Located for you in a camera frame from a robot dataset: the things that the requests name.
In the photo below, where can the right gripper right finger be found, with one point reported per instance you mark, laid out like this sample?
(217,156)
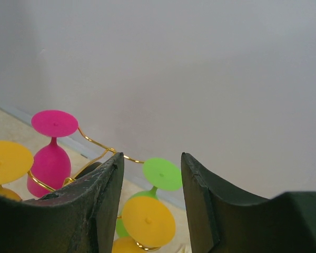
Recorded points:
(225,218)

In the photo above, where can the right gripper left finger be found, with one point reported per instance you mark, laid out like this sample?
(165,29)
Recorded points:
(80,217)

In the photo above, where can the pink wine glass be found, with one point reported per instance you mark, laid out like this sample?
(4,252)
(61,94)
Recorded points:
(51,163)

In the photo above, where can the orange wine glass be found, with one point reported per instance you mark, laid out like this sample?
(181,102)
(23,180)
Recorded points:
(149,223)
(15,161)

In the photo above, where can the green wine glass back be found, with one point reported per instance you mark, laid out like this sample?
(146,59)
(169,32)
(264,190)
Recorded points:
(162,175)

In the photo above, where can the orange wine glass front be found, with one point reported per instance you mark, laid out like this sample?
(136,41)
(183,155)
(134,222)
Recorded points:
(15,161)

